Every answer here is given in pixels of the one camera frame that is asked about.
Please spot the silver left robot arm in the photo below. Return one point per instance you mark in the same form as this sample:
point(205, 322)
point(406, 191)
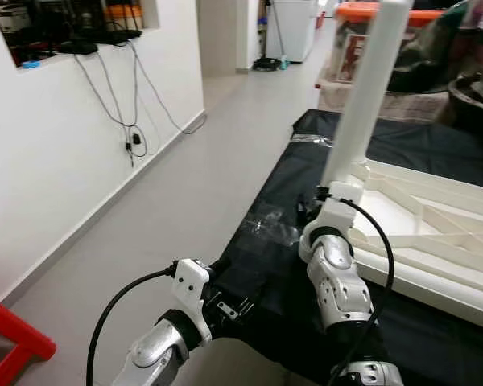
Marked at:
point(153, 354)

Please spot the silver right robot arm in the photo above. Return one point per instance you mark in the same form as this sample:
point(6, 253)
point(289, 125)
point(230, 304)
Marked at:
point(338, 277)

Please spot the clear tape patch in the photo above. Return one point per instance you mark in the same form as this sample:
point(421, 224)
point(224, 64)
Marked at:
point(274, 227)

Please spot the clear tape strip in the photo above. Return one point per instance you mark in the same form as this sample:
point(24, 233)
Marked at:
point(314, 139)

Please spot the white plastic table top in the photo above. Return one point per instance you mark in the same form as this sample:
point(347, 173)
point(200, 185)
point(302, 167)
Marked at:
point(402, 209)

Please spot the small black green device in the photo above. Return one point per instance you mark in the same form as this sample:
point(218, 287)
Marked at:
point(270, 63)

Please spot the beige low bench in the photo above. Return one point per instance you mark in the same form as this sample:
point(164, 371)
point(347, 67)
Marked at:
point(419, 104)

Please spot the black power adapter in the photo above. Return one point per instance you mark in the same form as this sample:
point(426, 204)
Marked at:
point(135, 139)

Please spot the white appliance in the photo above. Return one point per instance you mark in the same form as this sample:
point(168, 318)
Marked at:
point(294, 28)

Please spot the black round basin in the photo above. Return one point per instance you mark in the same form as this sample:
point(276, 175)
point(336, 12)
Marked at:
point(475, 108)

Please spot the storage box with orange lid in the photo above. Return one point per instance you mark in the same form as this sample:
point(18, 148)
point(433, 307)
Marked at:
point(350, 12)

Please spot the red plastic stool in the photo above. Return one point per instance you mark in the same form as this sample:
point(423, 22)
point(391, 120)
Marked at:
point(16, 326)

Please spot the black router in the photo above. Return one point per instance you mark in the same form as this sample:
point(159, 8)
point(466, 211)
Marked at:
point(105, 36)

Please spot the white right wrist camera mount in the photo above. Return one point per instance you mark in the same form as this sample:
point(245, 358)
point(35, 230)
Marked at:
point(334, 213)

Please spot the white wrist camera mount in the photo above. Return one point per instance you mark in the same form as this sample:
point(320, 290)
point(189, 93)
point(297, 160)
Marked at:
point(334, 213)
point(191, 277)

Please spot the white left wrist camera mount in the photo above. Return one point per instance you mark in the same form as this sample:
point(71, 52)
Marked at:
point(191, 277)

